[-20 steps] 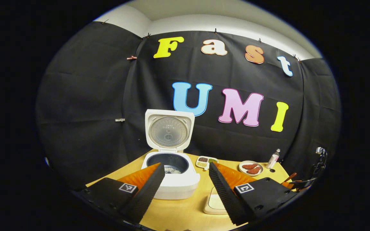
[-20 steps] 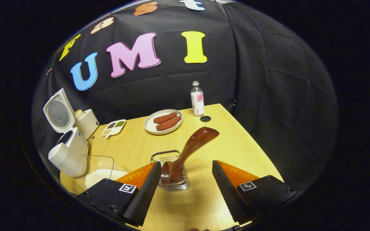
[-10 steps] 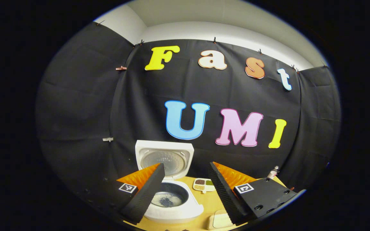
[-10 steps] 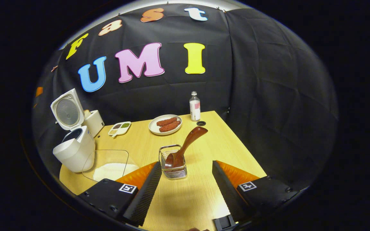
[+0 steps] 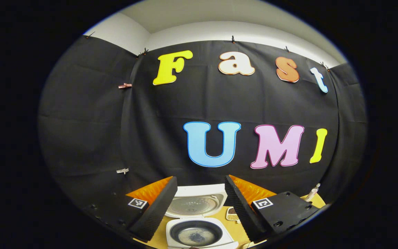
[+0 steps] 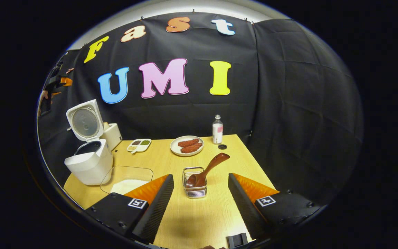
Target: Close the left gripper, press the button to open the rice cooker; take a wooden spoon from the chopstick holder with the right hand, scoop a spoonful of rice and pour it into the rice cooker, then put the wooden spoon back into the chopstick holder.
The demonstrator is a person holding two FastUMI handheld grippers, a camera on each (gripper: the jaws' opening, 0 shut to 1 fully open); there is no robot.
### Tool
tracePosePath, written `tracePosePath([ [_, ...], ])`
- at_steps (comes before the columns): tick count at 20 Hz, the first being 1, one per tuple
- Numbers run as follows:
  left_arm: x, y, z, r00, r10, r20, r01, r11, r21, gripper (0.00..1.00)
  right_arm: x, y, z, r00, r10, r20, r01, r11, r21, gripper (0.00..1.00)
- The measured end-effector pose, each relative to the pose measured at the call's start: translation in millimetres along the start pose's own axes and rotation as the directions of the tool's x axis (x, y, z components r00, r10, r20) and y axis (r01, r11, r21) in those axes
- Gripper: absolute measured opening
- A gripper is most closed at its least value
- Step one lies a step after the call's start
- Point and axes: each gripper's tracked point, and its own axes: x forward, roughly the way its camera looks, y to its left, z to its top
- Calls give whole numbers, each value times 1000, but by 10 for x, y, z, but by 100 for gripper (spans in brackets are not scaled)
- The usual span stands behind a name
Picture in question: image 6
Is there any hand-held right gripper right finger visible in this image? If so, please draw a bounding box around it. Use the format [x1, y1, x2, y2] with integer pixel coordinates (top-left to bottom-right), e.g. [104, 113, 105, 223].
[228, 173, 324, 240]

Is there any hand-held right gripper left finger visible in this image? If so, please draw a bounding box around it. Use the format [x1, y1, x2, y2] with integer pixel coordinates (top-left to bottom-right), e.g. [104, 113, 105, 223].
[85, 174, 174, 244]

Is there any white rice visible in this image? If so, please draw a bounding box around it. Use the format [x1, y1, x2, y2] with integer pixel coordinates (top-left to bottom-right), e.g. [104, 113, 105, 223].
[110, 179, 150, 195]

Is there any metal wire chopstick holder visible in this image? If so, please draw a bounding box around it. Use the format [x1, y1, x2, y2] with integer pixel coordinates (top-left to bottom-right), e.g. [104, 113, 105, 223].
[182, 167, 208, 199]

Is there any wooden spoon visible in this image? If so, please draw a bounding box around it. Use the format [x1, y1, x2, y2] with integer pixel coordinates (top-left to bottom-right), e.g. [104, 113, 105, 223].
[186, 153, 230, 188]

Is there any white rice cooker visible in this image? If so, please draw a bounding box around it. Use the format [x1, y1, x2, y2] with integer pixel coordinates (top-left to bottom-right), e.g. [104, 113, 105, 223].
[64, 99, 114, 186]

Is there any clear rice container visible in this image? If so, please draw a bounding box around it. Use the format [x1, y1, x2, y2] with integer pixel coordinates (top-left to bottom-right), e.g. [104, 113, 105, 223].
[100, 166, 154, 195]

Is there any white round plate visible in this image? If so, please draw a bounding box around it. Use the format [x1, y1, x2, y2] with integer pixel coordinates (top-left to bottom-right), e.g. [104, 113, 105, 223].
[170, 135, 205, 157]

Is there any white divided grain dish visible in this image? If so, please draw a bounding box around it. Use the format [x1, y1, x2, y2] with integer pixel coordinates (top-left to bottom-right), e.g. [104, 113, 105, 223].
[127, 139, 152, 154]

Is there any white toaster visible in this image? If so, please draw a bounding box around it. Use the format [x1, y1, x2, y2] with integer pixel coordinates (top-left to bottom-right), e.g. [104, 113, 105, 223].
[101, 122, 123, 151]

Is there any clear bottle pink label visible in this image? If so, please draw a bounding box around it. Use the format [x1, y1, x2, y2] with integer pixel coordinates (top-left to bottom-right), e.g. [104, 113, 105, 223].
[212, 114, 224, 145]

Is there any black backdrop cloth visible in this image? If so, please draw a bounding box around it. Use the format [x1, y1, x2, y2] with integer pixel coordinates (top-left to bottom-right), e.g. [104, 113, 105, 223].
[37, 12, 363, 208]

